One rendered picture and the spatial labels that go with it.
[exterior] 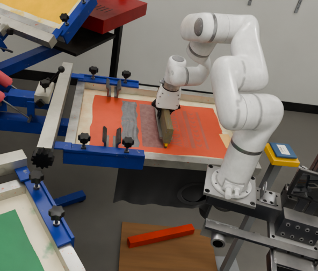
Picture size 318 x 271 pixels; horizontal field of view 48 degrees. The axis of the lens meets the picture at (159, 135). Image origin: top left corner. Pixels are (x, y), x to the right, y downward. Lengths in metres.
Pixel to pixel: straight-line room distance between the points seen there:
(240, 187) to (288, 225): 0.17
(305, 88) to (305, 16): 0.84
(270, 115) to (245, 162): 0.16
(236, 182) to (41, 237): 0.59
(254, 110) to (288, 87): 3.30
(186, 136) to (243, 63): 0.71
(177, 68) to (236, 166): 0.51
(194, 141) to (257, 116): 0.69
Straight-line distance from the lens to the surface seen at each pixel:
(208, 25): 1.05
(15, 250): 1.11
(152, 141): 1.51
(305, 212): 1.15
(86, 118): 1.59
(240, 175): 1.04
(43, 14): 2.07
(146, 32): 3.55
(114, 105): 1.71
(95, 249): 2.28
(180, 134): 1.60
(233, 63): 0.94
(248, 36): 1.02
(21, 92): 1.59
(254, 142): 0.98
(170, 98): 1.51
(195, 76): 1.39
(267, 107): 0.94
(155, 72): 3.73
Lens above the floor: 1.84
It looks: 35 degrees down
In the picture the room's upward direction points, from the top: 13 degrees clockwise
